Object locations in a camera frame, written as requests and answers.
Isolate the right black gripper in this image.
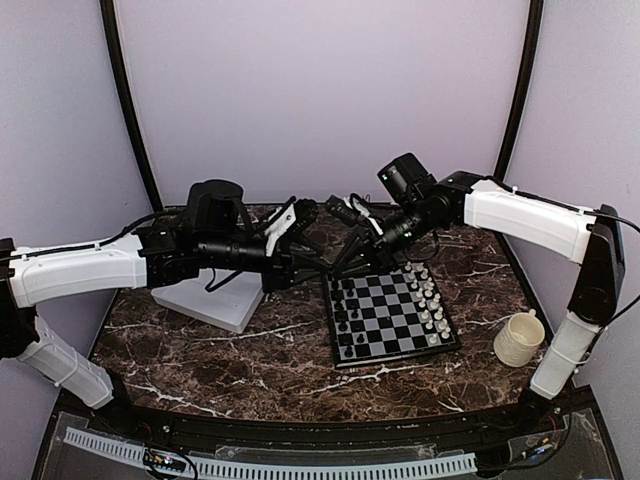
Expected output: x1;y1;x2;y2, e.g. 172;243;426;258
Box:
331;197;442;278

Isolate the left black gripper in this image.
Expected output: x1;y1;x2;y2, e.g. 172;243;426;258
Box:
199;231;331;293

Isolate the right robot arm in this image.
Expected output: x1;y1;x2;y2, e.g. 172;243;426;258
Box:
327;153;625;434

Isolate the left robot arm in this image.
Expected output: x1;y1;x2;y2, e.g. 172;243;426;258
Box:
1;179;328;436

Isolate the black white chess board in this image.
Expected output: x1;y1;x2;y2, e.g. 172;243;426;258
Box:
322;264;461;369

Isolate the white chess pieces row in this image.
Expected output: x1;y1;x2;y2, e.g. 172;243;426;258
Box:
402;261;454;347

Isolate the white plastic tray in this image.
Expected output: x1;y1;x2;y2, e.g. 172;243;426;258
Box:
151;279;263;334

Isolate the cream ribbed mug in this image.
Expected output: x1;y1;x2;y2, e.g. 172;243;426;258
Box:
493;309;545;368

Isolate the black front rail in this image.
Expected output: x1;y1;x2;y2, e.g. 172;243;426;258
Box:
49;387;596;451

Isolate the white cable duct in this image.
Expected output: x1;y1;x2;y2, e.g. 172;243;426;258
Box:
63;427;478;479

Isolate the right black frame post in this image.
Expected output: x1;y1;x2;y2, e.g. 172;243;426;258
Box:
493;0;545;180

